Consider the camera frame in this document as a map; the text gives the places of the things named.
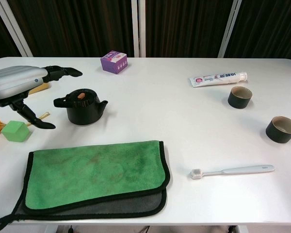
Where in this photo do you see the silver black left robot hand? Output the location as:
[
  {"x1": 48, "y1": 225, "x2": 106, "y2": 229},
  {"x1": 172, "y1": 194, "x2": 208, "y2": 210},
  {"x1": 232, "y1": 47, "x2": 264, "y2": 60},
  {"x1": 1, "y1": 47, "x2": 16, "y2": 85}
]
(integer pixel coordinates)
[{"x1": 0, "y1": 65, "x2": 83, "y2": 130}]

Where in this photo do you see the black teapot with lid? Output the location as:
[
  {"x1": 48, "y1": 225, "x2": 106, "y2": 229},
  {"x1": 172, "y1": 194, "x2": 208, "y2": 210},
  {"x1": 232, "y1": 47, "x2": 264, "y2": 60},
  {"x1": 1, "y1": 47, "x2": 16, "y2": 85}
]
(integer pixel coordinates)
[{"x1": 53, "y1": 88, "x2": 109, "y2": 126}]

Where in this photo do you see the small brown cup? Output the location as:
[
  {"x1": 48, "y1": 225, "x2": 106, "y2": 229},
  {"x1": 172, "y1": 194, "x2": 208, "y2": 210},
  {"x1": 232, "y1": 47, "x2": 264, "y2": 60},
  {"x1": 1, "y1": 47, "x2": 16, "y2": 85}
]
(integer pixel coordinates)
[
  {"x1": 227, "y1": 86, "x2": 253, "y2": 109},
  {"x1": 265, "y1": 116, "x2": 291, "y2": 144}
]

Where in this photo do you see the green yellow scouring sponge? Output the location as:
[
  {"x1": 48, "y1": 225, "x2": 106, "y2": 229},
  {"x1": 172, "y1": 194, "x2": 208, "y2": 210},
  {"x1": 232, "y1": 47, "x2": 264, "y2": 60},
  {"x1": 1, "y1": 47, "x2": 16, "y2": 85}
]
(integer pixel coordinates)
[{"x1": 28, "y1": 82, "x2": 50, "y2": 96}]

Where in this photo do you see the black pleated curtain panel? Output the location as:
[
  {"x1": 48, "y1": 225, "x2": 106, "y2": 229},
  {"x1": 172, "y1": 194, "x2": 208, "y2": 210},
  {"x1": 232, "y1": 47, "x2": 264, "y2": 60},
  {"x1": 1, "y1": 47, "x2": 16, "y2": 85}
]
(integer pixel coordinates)
[
  {"x1": 145, "y1": 0, "x2": 233, "y2": 58},
  {"x1": 6, "y1": 0, "x2": 136, "y2": 58},
  {"x1": 224, "y1": 0, "x2": 291, "y2": 63},
  {"x1": 0, "y1": 0, "x2": 27, "y2": 63}
]

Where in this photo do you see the green foam cube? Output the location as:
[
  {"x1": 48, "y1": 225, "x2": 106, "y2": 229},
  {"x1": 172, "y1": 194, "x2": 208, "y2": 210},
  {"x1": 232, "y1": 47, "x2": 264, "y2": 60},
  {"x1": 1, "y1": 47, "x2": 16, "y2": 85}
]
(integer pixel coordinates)
[{"x1": 0, "y1": 120, "x2": 31, "y2": 143}]

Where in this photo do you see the small purple carton box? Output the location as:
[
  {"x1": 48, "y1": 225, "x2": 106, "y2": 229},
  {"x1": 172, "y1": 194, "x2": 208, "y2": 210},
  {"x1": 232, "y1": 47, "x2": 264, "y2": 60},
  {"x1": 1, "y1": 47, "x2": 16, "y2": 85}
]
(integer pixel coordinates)
[{"x1": 100, "y1": 50, "x2": 128, "y2": 75}]

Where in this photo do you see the green grey microfibre towel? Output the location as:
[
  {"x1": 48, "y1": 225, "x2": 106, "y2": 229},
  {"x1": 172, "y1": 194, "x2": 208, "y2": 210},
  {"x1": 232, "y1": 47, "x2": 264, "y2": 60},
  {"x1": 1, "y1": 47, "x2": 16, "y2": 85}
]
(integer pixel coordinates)
[{"x1": 0, "y1": 140, "x2": 172, "y2": 233}]

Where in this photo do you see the white toothpaste tube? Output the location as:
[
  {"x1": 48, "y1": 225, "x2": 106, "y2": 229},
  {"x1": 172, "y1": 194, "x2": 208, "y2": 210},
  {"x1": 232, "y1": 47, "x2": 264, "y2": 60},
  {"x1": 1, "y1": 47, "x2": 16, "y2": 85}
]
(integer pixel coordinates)
[{"x1": 189, "y1": 71, "x2": 248, "y2": 88}]

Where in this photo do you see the pale grey toothbrush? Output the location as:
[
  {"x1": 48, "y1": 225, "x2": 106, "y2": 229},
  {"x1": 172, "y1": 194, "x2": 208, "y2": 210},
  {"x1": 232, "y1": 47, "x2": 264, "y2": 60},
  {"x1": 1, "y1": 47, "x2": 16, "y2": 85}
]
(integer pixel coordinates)
[{"x1": 190, "y1": 165, "x2": 275, "y2": 180}]

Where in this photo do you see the white slanted frame post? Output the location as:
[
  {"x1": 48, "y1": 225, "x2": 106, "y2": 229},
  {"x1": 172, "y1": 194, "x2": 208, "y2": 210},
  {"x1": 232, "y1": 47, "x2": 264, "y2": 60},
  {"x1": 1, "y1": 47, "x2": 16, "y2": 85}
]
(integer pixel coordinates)
[
  {"x1": 217, "y1": 0, "x2": 242, "y2": 58},
  {"x1": 0, "y1": 0, "x2": 34, "y2": 58}
]

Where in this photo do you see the white upright frame post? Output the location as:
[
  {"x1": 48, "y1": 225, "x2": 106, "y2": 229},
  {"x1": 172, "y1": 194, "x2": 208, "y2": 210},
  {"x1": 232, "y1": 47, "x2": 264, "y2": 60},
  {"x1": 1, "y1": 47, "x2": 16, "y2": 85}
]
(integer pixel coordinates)
[
  {"x1": 131, "y1": 0, "x2": 139, "y2": 58},
  {"x1": 139, "y1": 0, "x2": 146, "y2": 58}
]

